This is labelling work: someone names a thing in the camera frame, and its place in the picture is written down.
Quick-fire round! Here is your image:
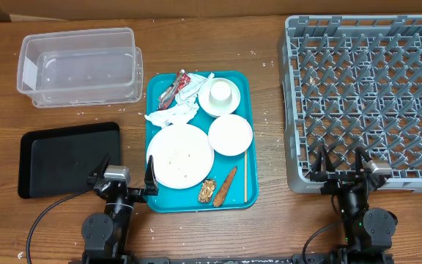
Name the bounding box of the black tray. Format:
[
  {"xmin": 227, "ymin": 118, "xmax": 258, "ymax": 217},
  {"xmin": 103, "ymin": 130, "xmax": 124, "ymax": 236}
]
[{"xmin": 18, "ymin": 122, "xmax": 122, "ymax": 199}]

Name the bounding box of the clear plastic bin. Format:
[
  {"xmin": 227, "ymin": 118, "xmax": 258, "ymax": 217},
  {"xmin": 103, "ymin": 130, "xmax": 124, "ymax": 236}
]
[{"xmin": 16, "ymin": 27, "xmax": 144, "ymax": 108}]

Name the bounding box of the brown carrot-shaped food scrap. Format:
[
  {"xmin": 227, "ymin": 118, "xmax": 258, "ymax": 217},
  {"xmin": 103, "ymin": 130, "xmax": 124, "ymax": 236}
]
[{"xmin": 212, "ymin": 166, "xmax": 237, "ymax": 208}]

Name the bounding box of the white cup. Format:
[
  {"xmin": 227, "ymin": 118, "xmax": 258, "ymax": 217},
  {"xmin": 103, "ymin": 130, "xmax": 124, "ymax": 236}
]
[{"xmin": 209, "ymin": 81, "xmax": 232, "ymax": 106}]

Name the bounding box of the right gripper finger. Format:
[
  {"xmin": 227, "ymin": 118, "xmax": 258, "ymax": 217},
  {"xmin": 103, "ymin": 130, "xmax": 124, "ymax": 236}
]
[
  {"xmin": 355, "ymin": 146, "xmax": 371, "ymax": 173},
  {"xmin": 313, "ymin": 145, "xmax": 335, "ymax": 172}
]

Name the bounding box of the large white plate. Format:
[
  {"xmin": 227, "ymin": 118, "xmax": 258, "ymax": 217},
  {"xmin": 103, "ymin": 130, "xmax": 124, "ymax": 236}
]
[{"xmin": 146, "ymin": 124, "xmax": 215, "ymax": 189}]

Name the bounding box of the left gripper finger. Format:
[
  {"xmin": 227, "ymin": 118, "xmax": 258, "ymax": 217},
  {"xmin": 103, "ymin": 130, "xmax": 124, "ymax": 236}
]
[
  {"xmin": 91, "ymin": 153, "xmax": 111, "ymax": 177},
  {"xmin": 144, "ymin": 155, "xmax": 159, "ymax": 196}
]

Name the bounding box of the wooden chopstick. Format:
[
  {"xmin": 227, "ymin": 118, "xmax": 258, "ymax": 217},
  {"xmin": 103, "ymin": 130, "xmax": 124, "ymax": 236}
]
[{"xmin": 244, "ymin": 150, "xmax": 248, "ymax": 203}]

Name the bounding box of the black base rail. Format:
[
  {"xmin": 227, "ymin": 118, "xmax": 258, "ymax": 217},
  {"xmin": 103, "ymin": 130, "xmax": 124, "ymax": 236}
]
[{"xmin": 67, "ymin": 256, "xmax": 395, "ymax": 264}]

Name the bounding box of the golden crumpled food scrap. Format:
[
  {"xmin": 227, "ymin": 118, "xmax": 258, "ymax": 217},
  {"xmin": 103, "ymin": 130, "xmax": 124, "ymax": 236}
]
[{"xmin": 198, "ymin": 180, "xmax": 217, "ymax": 203}]

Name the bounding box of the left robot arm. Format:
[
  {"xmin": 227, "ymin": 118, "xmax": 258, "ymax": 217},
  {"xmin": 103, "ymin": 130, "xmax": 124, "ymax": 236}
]
[{"xmin": 81, "ymin": 155, "xmax": 159, "ymax": 263}]

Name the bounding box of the red snack wrapper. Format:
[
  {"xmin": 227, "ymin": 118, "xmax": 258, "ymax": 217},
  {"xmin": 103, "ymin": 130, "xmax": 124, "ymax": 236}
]
[{"xmin": 158, "ymin": 69, "xmax": 190, "ymax": 110}]

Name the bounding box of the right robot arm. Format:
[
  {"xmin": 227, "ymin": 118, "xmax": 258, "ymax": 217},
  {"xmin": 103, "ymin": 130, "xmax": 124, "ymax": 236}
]
[{"xmin": 301, "ymin": 146, "xmax": 398, "ymax": 264}]

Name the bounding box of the white napkin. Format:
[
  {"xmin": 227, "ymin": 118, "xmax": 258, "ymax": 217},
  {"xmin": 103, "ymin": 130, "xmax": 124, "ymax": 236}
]
[{"xmin": 144, "ymin": 73, "xmax": 215, "ymax": 128}]

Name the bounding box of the teal serving tray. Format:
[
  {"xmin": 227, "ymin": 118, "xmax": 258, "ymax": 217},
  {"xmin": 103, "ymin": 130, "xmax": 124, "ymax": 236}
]
[{"xmin": 145, "ymin": 70, "xmax": 259, "ymax": 213}]

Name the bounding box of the grey dishwasher rack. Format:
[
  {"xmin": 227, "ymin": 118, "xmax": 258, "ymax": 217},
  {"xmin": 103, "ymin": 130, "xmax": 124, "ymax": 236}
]
[{"xmin": 278, "ymin": 15, "xmax": 422, "ymax": 193}]

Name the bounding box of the small white plate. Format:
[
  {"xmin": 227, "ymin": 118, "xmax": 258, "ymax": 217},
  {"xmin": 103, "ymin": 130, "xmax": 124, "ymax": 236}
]
[{"xmin": 208, "ymin": 114, "xmax": 253, "ymax": 156}]

